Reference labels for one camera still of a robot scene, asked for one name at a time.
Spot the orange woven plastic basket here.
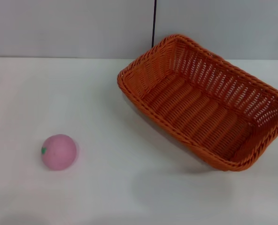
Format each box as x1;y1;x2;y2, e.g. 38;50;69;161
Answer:
116;34;278;173

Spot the pink toy peach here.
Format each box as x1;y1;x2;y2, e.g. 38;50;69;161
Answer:
40;134;77;171

